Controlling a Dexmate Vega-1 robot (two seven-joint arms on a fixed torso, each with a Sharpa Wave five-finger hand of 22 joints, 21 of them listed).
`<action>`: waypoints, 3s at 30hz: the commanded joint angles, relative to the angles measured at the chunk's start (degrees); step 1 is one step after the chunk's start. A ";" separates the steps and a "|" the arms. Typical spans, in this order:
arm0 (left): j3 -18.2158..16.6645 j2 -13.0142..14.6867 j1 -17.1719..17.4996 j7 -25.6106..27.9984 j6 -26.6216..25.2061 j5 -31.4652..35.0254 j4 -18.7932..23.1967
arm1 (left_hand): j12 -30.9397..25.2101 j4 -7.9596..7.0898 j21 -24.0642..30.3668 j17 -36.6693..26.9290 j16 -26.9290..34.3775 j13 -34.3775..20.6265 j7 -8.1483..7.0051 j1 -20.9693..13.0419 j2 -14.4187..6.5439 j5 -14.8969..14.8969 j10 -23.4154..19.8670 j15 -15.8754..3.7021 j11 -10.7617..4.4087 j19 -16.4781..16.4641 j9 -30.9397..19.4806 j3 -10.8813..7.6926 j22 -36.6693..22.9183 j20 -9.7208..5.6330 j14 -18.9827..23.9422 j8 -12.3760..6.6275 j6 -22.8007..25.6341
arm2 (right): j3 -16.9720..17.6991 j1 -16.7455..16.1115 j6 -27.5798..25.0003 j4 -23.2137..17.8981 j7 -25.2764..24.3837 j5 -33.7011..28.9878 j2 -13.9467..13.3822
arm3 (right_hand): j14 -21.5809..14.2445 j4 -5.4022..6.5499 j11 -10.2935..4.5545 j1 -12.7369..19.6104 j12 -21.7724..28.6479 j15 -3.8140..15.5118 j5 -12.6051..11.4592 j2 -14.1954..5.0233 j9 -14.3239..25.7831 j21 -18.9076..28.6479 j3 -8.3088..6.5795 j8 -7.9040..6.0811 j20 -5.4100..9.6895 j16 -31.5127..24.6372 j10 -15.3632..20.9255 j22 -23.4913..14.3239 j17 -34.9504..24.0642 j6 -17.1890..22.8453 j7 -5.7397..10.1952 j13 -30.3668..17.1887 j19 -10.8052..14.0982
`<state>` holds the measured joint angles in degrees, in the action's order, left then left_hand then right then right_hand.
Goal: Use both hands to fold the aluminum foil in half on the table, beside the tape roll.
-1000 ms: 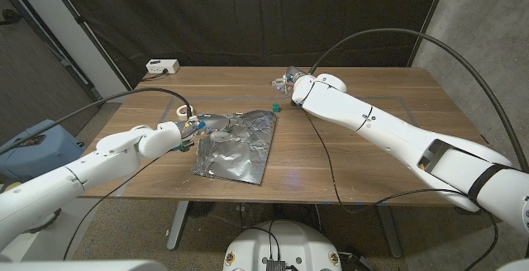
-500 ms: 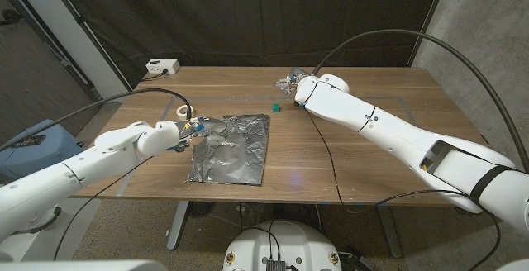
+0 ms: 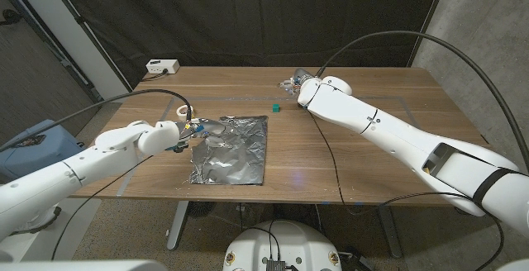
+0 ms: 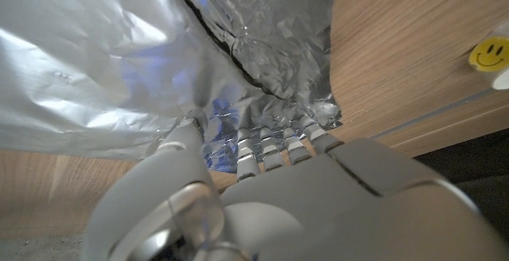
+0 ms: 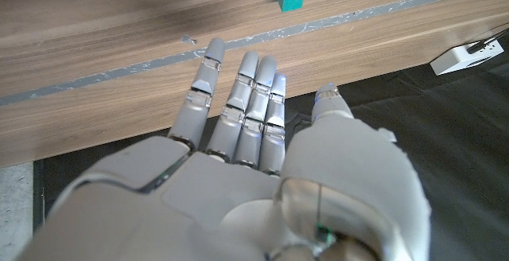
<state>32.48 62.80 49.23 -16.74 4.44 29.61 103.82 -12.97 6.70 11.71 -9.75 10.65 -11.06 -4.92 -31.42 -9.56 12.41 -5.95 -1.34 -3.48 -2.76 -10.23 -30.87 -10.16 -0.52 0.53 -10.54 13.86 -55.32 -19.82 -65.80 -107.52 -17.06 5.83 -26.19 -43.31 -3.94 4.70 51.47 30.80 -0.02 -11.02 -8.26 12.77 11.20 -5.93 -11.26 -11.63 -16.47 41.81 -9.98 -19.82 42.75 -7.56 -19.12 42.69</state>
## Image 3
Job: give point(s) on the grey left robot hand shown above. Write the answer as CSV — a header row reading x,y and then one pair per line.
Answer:
x,y
198,128

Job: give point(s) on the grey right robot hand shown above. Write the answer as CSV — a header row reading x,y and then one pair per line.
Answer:
x,y
299,79

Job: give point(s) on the crinkled aluminum foil sheet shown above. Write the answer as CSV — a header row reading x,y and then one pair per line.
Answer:
x,y
235,155

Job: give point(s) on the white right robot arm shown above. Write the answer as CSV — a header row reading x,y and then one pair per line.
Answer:
x,y
392,134

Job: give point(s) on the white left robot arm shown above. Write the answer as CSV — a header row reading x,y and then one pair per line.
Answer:
x,y
82,163

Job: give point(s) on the white tape roll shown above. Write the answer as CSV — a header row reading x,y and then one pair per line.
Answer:
x,y
182,112

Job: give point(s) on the small green cube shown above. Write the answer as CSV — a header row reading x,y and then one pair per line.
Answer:
x,y
275,108

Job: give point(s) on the white power box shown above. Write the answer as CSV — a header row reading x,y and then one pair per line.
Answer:
x,y
162,66

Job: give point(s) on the black round floor object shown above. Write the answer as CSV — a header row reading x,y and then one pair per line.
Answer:
x,y
201,208

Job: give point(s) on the black backdrop curtain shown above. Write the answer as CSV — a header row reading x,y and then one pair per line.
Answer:
x,y
248,15

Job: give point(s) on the grey table leg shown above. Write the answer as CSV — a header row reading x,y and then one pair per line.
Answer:
x,y
177,225
390,231

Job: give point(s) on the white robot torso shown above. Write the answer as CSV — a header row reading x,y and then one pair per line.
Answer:
x,y
285,242

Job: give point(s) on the black backdrop stand pole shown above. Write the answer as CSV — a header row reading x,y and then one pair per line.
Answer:
x,y
84,24
430,15

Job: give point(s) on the blue plastic container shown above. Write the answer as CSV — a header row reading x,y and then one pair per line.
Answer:
x,y
41,157

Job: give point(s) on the black flat device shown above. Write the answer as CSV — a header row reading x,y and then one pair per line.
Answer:
x,y
29,140

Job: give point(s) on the dark door frame rail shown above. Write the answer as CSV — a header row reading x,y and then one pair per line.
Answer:
x,y
78,76

